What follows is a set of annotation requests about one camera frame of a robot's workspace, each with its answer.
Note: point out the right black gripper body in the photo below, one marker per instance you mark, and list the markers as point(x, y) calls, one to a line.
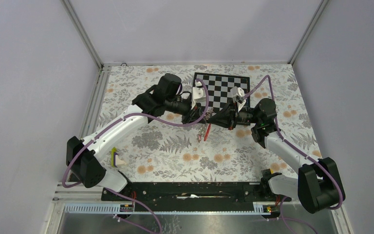
point(232, 119)

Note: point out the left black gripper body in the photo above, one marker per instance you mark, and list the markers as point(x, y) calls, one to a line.
point(187, 118)

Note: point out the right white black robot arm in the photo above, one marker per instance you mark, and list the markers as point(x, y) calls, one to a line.
point(317, 186)

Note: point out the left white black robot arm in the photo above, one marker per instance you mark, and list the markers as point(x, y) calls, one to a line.
point(84, 156)

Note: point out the black white checkerboard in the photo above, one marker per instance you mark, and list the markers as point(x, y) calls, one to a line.
point(219, 87)

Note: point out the floral patterned mat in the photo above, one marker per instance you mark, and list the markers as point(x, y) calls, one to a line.
point(164, 153)

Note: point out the green white small block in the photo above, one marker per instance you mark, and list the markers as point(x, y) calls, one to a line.
point(116, 161)

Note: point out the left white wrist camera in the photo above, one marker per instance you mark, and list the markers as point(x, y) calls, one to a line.
point(198, 95)

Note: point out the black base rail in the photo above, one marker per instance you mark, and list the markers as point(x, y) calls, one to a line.
point(221, 197)

